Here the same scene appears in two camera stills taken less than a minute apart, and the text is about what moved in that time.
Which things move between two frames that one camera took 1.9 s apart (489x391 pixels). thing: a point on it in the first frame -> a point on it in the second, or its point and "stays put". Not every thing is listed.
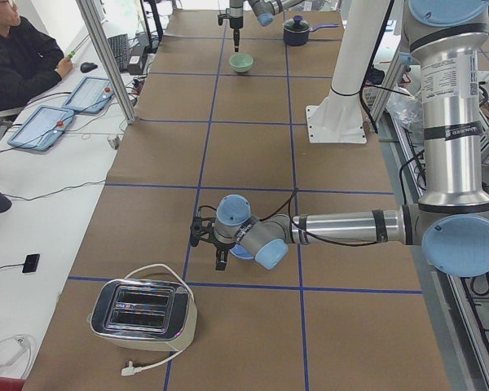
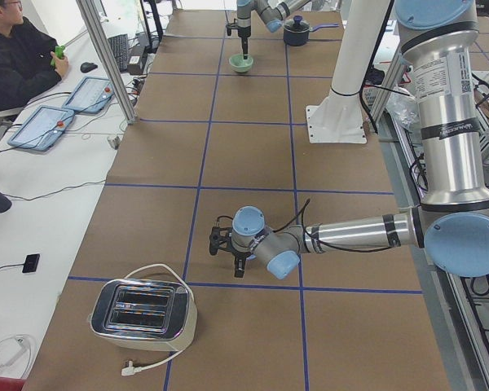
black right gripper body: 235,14 -> 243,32
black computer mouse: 86,67 stays put
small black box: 30,263 stays put
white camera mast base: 338,118 stays put
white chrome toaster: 145,314 stays put
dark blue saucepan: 296,32 stays put
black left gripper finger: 225,258 -> 242,271
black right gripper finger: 235,34 -> 244,47
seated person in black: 19,61 stays put
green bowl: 241,63 stays put
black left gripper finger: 220,260 -> 239,270
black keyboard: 119,44 stays put
